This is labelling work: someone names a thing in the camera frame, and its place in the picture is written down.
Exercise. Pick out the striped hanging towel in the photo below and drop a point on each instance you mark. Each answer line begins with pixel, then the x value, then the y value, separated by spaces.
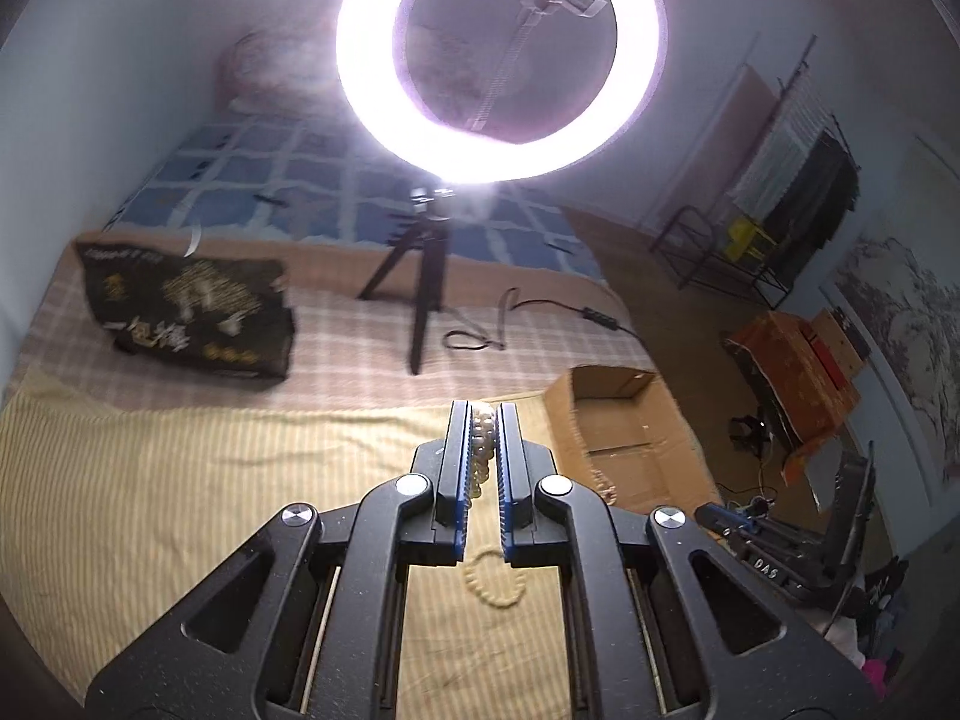
pixel 780 142

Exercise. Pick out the black printed bag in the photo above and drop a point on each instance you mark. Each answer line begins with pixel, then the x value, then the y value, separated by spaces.
pixel 187 307

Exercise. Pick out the black hanging garment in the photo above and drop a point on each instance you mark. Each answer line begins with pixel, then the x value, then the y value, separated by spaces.
pixel 825 202

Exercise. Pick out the yellow box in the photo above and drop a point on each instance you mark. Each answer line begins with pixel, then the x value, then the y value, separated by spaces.
pixel 746 238

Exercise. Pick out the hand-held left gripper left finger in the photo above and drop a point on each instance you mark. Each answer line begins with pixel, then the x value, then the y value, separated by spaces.
pixel 460 480

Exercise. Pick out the brown carton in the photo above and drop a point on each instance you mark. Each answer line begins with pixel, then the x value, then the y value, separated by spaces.
pixel 840 345

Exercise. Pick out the pink floral pillow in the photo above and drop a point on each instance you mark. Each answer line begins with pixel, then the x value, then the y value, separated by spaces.
pixel 262 67

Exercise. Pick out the pile of clothes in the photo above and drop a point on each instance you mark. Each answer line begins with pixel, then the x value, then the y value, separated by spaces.
pixel 885 637

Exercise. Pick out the phone holder on gooseneck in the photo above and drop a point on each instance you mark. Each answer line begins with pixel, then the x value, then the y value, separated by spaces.
pixel 555 0

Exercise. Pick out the cardboard box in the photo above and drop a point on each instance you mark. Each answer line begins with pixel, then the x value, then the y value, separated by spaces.
pixel 637 457

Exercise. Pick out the yellow striped blanket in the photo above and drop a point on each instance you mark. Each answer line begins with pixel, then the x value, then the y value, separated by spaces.
pixel 187 480

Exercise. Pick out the pink plaid bed sheet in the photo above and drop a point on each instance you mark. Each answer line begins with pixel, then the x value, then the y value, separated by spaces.
pixel 337 345

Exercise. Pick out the black tripod stand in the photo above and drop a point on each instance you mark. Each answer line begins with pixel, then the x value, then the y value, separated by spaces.
pixel 420 315

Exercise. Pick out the black device on floor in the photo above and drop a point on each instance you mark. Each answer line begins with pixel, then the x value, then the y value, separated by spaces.
pixel 750 435

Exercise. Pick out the blue checked quilt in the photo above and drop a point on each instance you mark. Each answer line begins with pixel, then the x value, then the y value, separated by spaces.
pixel 247 180

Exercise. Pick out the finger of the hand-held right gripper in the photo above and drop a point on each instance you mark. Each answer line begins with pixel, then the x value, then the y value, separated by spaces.
pixel 724 519

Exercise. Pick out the black metal clothes rack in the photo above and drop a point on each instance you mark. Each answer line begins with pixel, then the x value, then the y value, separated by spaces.
pixel 690 240

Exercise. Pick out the wall poster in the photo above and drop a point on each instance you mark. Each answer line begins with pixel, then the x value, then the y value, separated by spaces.
pixel 900 300

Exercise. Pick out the orange cardboard boxes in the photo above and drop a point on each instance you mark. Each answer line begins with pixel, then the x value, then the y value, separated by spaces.
pixel 787 382

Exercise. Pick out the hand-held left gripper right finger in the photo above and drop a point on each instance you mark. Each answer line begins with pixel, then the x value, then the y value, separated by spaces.
pixel 508 480

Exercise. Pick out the leaning flat board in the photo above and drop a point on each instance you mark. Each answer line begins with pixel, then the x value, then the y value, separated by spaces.
pixel 720 142

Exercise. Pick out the dark green hanging garment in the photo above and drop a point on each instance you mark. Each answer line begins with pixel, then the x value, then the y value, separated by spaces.
pixel 780 202

